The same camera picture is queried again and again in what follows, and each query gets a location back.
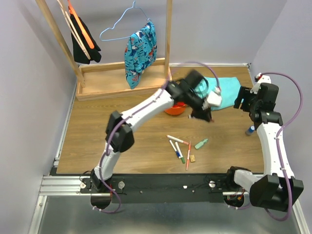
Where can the white marker green cap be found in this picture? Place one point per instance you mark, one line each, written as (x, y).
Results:
(180, 153)

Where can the white marker red cap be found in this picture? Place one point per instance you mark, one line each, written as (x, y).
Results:
(177, 139)

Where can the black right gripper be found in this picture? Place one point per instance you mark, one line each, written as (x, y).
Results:
(243, 93)

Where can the white marker maroon cap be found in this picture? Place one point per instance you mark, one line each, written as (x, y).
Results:
(212, 120)

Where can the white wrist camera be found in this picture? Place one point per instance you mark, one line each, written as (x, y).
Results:
(259, 79)
(213, 99)

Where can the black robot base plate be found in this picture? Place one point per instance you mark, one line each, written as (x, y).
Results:
(165, 188)

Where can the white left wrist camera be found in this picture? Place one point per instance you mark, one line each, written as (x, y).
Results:
(213, 99)

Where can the orange pen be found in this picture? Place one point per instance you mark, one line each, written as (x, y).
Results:
(188, 155)

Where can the teal folded t-shirt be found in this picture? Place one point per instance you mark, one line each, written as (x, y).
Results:
(229, 90)

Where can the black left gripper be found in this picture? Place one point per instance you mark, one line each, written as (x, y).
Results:
(203, 114)

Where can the blue patterned hanging shirt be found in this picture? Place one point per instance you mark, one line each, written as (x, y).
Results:
(140, 53)

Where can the blue capped grey bottle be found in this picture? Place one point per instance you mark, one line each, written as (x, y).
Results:
(250, 130)

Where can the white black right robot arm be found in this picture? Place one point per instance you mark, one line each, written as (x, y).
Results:
(277, 189)

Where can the light wooden hanger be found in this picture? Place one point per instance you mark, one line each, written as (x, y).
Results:
(72, 29)

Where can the orange round divided organizer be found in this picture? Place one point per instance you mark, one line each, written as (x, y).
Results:
(176, 109)

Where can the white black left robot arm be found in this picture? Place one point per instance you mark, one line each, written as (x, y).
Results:
(122, 126)

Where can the orange plastic hanger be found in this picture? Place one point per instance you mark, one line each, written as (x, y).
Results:
(85, 34)

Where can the wooden clothes rack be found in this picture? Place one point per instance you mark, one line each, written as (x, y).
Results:
(99, 81)

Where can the small green bottle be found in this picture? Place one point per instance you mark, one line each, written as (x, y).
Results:
(201, 144)

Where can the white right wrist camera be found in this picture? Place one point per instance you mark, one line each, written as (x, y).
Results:
(259, 79)

